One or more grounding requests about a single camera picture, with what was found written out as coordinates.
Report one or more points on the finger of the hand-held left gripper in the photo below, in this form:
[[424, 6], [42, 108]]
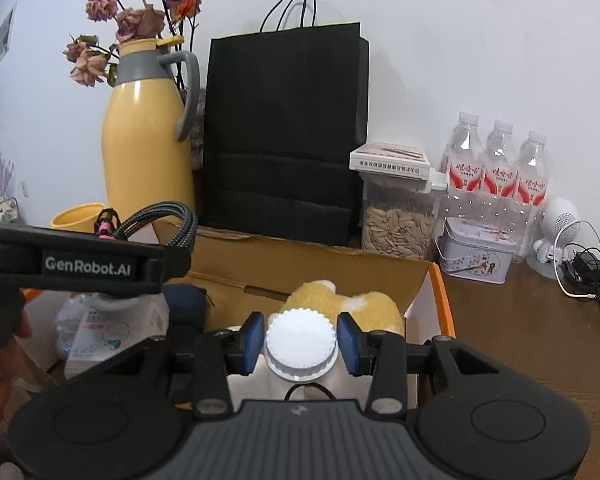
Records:
[[175, 260]]

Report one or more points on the wall poster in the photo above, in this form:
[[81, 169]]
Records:
[[6, 35]]

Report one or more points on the black paper bag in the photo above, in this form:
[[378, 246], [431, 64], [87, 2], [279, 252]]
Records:
[[280, 135]]

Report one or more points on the water bottle red label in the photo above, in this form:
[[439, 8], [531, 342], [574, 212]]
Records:
[[464, 160], [500, 170], [532, 180]]

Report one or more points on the dried rose bouquet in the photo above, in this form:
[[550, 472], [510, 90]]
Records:
[[130, 20]]

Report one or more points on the white plastic jar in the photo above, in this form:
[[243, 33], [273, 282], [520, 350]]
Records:
[[300, 340]]

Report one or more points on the clear printed plastic packet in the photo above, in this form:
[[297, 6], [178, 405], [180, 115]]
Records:
[[110, 335]]

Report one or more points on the white printed tin box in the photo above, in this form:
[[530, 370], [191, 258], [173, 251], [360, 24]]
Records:
[[475, 255]]

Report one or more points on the red cardboard box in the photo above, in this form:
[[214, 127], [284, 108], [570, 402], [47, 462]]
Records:
[[330, 265]]

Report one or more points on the white robot-shaped speaker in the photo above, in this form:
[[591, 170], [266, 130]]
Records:
[[560, 215]]

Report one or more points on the yellow ceramic mug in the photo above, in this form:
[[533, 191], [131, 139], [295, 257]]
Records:
[[75, 217]]

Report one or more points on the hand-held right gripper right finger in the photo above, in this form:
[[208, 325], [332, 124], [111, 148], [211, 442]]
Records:
[[349, 345]]

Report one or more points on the yellow plush toy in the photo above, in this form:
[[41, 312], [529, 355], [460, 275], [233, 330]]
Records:
[[360, 310]]

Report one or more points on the clear seed container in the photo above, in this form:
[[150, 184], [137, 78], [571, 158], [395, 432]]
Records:
[[395, 230]]

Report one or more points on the white wall switch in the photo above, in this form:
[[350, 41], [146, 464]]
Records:
[[25, 189]]

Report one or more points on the yellow thermos jug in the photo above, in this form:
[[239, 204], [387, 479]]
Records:
[[140, 150]]

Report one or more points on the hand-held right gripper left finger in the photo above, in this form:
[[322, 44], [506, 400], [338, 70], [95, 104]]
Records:
[[254, 345]]

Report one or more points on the white printed flat box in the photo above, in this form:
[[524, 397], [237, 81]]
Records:
[[390, 160]]

